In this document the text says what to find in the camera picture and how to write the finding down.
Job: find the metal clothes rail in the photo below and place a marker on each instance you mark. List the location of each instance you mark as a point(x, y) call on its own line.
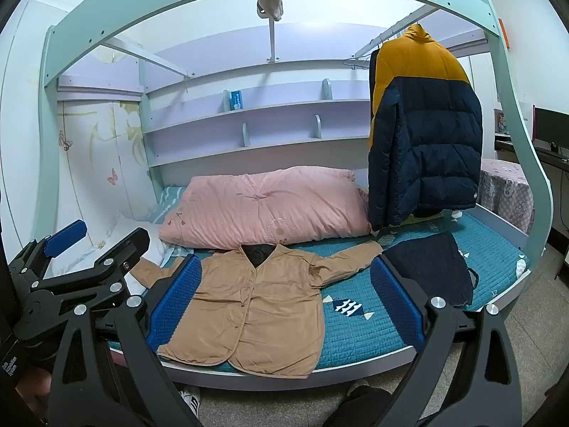
point(391, 29)

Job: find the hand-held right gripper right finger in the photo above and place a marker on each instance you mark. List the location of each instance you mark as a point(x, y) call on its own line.
point(398, 304)

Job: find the pink patterned table cover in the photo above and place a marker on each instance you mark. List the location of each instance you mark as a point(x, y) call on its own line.
point(506, 191)

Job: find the light blue striped pillow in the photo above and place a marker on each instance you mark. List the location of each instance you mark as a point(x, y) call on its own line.
point(166, 204)

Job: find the yellow and navy puffer jacket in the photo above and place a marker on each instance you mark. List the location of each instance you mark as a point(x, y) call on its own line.
point(426, 142)

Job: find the person's white shoe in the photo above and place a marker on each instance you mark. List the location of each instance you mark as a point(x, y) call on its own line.
point(191, 402)

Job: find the blue box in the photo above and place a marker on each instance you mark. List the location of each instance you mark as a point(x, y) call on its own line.
point(235, 99)

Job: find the pink quilt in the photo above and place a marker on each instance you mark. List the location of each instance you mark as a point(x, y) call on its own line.
point(266, 209)

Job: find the teal quilted bed mat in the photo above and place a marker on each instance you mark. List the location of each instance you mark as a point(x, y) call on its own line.
point(355, 320)

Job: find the dark desk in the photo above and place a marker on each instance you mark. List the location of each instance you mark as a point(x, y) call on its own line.
point(533, 151)

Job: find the picture frame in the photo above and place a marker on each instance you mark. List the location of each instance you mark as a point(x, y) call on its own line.
point(503, 122)

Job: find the dark navy folded garment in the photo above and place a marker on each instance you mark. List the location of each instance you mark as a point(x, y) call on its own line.
point(431, 267)

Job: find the tan button-up jacket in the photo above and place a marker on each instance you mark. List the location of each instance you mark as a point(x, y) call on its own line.
point(266, 302)

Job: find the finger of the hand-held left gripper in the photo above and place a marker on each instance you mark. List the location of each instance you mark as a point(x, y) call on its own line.
point(129, 249)
point(66, 236)

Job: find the white bed sheet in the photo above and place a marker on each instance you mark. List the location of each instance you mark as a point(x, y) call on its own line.
point(115, 240)

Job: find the person's leg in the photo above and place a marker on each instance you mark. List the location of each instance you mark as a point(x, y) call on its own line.
point(360, 409)

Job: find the lilac wall shelf unit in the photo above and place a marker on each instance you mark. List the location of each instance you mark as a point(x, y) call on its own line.
point(266, 106)

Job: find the person's left hand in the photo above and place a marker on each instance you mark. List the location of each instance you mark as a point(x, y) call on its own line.
point(32, 389)

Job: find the black monitor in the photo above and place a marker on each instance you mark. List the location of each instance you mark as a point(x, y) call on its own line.
point(551, 126)

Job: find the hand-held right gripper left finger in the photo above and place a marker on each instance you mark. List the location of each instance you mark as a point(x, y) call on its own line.
point(173, 304)

